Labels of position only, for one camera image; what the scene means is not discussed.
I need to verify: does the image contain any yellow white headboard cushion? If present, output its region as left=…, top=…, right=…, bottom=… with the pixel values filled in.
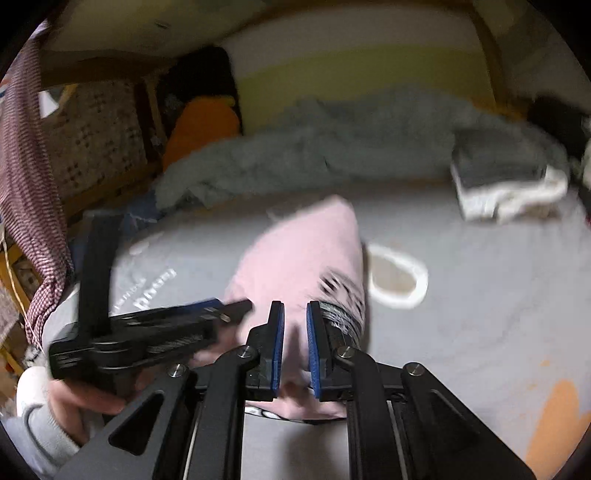
left=219, top=16, right=497, bottom=137

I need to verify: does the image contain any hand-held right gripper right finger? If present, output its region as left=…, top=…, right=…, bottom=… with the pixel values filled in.
left=306, top=300, right=536, bottom=480

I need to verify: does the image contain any black cushion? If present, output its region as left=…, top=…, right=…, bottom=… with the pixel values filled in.
left=154, top=46, right=243, bottom=139

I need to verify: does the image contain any grey duvet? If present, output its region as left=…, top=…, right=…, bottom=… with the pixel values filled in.
left=154, top=90, right=568, bottom=210

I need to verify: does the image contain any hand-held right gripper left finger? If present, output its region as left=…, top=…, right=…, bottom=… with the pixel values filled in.
left=53, top=300, right=286, bottom=480

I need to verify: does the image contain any plaid curtain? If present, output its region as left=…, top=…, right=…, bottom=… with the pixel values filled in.
left=0, top=21, right=75, bottom=344

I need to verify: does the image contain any grey folded garment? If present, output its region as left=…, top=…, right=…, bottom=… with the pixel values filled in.
left=450, top=124, right=550, bottom=190

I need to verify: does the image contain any pink shirt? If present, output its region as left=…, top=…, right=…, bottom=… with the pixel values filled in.
left=191, top=194, right=370, bottom=423

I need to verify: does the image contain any patchwork canopy cloth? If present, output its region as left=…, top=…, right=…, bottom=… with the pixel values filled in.
left=41, top=0, right=278, bottom=56

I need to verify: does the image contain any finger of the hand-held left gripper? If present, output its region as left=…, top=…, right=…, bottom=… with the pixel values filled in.
left=173, top=298, right=225, bottom=317
left=203, top=299, right=254, bottom=329

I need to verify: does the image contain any person's left hand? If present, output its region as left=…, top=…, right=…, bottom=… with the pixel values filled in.
left=46, top=369, right=144, bottom=446

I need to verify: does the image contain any orange plush toy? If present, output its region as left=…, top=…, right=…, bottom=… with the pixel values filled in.
left=161, top=95, right=243, bottom=171

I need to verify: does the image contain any white folded garment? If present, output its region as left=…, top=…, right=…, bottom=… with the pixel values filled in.
left=450, top=161, right=570, bottom=224

